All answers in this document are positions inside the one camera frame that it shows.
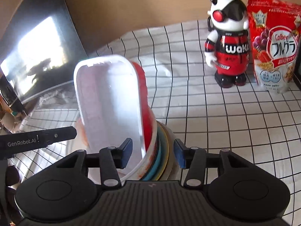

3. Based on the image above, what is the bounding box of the white paper bowl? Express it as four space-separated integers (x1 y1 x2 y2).
88 118 157 184

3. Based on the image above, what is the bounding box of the yellow rimmed white bowl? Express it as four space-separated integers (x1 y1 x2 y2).
153 122 169 181

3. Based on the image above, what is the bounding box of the blue white enamel bowl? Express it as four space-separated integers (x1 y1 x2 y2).
141 122 162 181

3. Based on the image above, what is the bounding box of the red white rectangular tray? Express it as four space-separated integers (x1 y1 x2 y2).
73 54 156 170

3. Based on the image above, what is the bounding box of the white pink floral bowl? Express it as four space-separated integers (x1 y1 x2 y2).
160 124 181 181

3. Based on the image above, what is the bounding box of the stainless steel bowl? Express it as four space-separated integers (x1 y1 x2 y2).
75 117 89 147

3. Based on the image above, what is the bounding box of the black computer monitor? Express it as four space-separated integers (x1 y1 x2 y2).
1 0 87 103

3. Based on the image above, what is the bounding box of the red panda robot figurine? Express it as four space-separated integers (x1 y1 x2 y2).
204 0 250 88

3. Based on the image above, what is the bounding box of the white microwave oven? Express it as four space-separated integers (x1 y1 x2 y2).
293 55 301 90

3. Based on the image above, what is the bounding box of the red Calbee granola bag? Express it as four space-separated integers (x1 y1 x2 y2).
247 0 300 93

